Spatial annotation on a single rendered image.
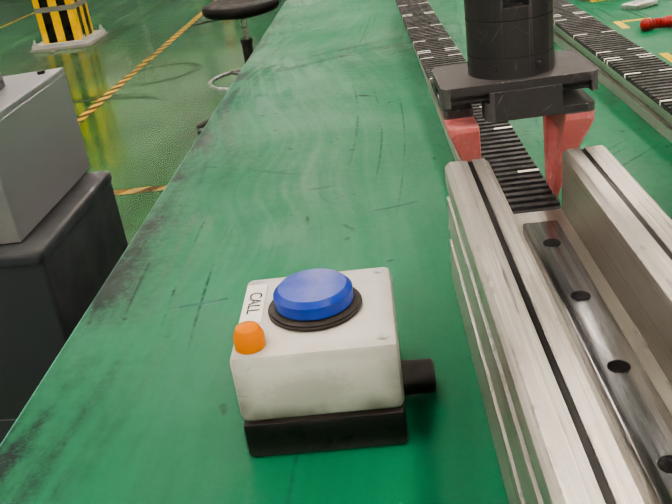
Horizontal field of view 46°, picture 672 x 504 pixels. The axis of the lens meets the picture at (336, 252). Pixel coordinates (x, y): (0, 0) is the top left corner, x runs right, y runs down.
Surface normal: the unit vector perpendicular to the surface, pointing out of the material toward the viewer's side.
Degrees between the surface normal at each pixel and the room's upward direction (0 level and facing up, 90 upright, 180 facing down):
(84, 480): 0
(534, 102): 90
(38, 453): 0
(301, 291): 3
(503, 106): 90
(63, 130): 90
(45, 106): 90
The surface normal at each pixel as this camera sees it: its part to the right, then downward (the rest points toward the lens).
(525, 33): 0.21, 0.40
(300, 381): -0.01, 0.44
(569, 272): -0.12, -0.89
